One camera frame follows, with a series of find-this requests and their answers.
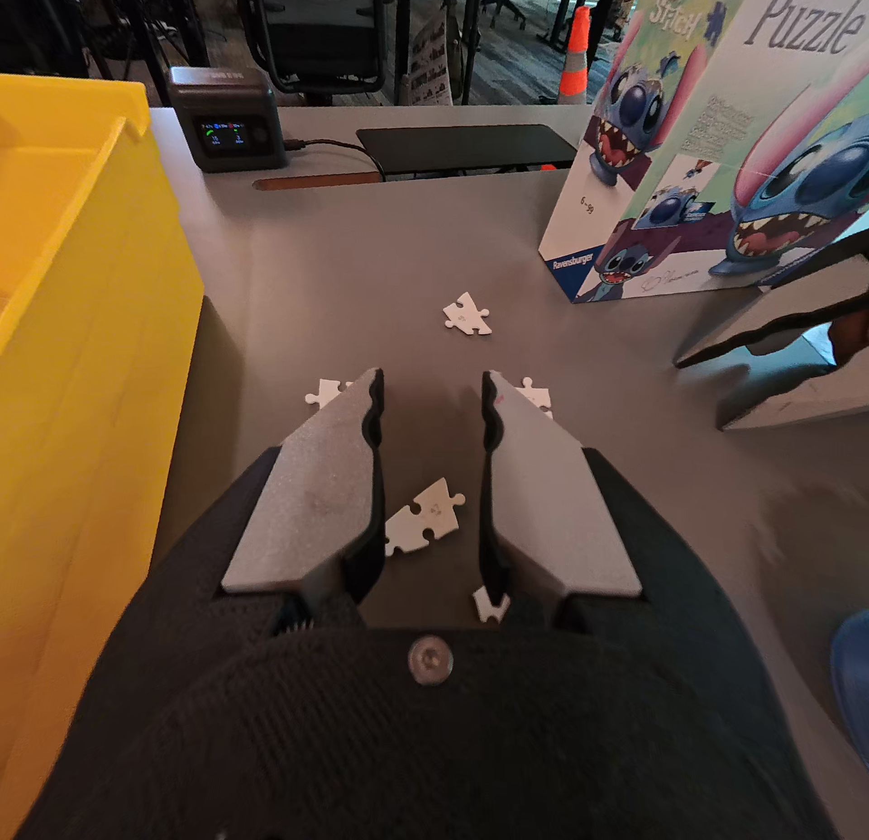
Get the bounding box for puzzle pieces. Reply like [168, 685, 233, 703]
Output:
[306, 292, 554, 624]

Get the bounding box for orange traffic cone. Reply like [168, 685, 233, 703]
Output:
[558, 5, 592, 104]

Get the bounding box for black power cable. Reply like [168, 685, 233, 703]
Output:
[284, 138, 388, 183]

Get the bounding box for yellow plastic bin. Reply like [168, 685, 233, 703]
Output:
[0, 73, 206, 840]

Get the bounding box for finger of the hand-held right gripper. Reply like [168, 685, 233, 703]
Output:
[721, 358, 869, 432]
[674, 255, 869, 369]

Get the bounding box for grey portable power station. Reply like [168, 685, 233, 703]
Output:
[166, 66, 287, 174]

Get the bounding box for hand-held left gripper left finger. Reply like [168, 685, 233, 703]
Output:
[220, 368, 388, 603]

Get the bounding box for printed cardboard puzzle box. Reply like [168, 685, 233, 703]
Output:
[538, 0, 869, 305]

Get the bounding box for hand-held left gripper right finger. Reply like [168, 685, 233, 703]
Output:
[479, 370, 644, 607]

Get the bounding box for white printed bag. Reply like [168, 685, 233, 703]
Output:
[411, 15, 454, 107]

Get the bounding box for black desk pad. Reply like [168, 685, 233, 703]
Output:
[356, 124, 579, 176]

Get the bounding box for blue puzzle ball stand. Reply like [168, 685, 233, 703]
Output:
[830, 609, 869, 773]

